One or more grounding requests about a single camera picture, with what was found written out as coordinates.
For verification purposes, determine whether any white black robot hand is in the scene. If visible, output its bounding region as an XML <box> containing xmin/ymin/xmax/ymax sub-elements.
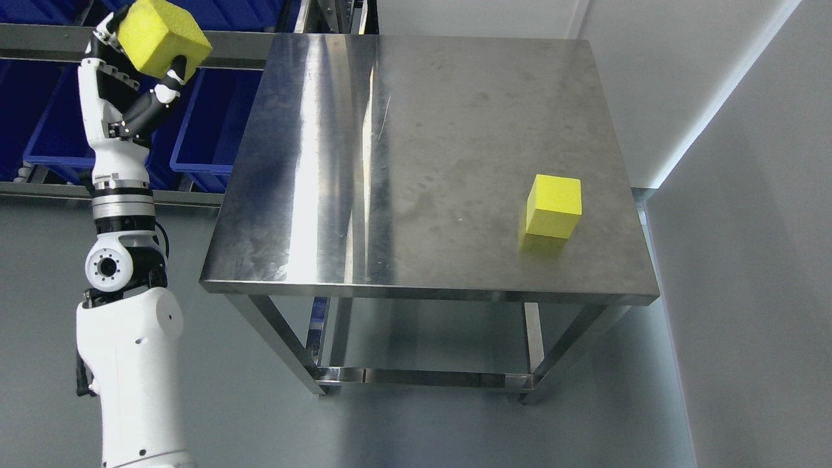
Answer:
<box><xmin>77</xmin><ymin>4</ymin><xmax>188</xmax><ymax>194</ymax></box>

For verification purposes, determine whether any yellow foam block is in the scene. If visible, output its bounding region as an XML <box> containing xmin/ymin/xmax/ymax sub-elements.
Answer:
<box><xmin>117</xmin><ymin>1</ymin><xmax>212</xmax><ymax>82</ymax></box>
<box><xmin>524</xmin><ymin>174</ymin><xmax>582</xmax><ymax>239</ymax></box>

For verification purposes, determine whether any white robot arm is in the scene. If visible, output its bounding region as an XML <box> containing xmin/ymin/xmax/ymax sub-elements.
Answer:
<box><xmin>75</xmin><ymin>181</ymin><xmax>196</xmax><ymax>467</ymax></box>

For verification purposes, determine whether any metal shelf rack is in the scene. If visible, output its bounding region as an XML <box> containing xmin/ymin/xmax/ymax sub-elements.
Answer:
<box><xmin>2</xmin><ymin>1</ymin><xmax>378</xmax><ymax>199</ymax></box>

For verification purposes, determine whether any blue bin upper shelf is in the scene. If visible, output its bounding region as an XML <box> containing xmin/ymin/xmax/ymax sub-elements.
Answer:
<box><xmin>1</xmin><ymin>1</ymin><xmax>300</xmax><ymax>32</ymax></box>

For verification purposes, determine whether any large blue plastic bin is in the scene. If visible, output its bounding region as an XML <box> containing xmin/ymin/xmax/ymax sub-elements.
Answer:
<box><xmin>23</xmin><ymin>65</ymin><xmax>189</xmax><ymax>190</ymax></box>

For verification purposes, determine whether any stainless steel table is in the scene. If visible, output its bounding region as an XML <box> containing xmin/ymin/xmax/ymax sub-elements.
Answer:
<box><xmin>200</xmin><ymin>34</ymin><xmax>660</xmax><ymax>404</ymax></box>

